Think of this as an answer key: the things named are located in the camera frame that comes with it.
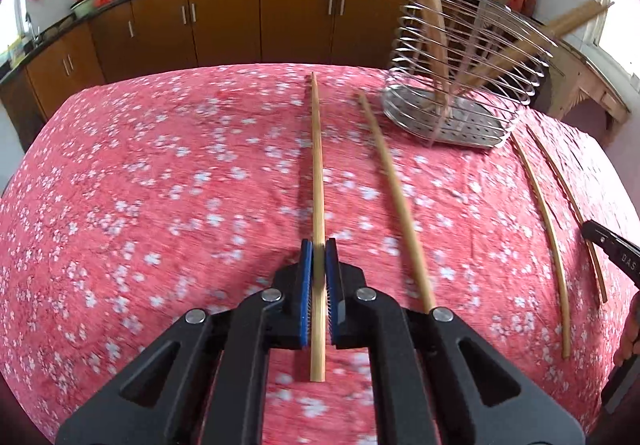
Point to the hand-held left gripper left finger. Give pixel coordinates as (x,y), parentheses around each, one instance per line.
(306,295)

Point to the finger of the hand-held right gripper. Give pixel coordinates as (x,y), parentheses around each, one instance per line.
(600,237)

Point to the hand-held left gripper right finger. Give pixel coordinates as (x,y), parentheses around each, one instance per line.
(334,295)

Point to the person's right hand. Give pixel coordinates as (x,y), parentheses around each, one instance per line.
(630,335)

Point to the cream wooden side table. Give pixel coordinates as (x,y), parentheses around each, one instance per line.
(585,90)

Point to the red floral tablecloth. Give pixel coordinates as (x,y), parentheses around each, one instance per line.
(150,225)

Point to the brown base cabinets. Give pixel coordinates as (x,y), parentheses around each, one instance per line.
(225,20)

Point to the green basin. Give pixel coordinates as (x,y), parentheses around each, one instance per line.
(84,9)

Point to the yellow detergent bottle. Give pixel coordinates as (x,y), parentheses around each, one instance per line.
(16,54)

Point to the sliding window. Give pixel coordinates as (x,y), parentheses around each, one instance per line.
(17,10)

